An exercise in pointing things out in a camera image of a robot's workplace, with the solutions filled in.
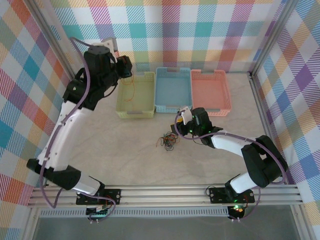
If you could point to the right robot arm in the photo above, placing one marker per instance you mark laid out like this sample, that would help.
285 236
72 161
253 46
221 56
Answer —
230 146

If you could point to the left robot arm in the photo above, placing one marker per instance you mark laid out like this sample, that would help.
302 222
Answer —
66 140

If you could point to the yellow-green plastic basket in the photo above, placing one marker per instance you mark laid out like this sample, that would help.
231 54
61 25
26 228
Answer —
140 100

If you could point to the pink plastic basket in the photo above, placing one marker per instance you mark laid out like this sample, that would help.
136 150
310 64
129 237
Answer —
210 92

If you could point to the blue plastic basket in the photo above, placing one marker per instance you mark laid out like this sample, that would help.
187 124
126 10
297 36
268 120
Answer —
172 90

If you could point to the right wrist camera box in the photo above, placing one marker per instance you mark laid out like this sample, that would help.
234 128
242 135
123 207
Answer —
185 115

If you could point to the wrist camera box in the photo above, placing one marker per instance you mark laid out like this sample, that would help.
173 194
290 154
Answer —
185 115
110 45

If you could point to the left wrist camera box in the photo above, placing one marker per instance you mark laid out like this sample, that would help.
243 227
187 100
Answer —
110 45

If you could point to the aluminium frame post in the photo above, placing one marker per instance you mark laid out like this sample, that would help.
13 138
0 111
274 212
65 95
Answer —
51 37
275 37

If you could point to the aluminium mounting rail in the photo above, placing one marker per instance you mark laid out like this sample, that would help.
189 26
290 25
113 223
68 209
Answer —
162 195

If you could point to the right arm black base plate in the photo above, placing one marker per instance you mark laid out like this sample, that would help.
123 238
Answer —
217 196

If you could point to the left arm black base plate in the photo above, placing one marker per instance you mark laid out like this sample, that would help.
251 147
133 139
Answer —
113 197

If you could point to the aluminium frame leg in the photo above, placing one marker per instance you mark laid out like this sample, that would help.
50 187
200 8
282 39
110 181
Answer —
303 225
31 225

